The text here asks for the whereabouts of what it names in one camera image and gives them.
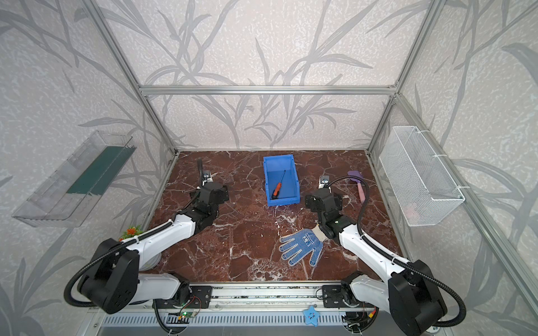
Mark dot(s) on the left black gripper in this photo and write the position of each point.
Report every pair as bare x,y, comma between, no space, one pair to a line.
202,182

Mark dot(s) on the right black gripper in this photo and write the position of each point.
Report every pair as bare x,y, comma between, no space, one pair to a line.
321,190

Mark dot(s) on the blue plastic storage bin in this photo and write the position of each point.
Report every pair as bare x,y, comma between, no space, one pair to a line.
282,184

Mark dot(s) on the orange black screwdriver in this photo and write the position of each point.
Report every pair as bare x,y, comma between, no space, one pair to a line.
278,187

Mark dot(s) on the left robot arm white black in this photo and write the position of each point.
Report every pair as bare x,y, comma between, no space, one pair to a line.
113,279

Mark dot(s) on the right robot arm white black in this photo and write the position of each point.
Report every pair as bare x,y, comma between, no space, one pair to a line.
378,260

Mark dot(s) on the blue dotted work glove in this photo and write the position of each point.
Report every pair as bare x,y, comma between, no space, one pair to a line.
306,242

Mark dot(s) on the artificial flower pot plant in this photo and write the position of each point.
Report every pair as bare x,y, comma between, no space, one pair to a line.
152,262

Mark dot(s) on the blue star sticker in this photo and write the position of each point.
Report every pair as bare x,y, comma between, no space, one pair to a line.
311,316

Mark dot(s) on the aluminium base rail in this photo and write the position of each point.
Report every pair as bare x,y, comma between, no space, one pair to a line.
236,296

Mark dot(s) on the white wire mesh basket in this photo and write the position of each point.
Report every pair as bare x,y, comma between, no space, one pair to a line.
426,192

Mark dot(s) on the clear acrylic wall shelf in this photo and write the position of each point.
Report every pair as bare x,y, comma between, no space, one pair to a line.
69,195

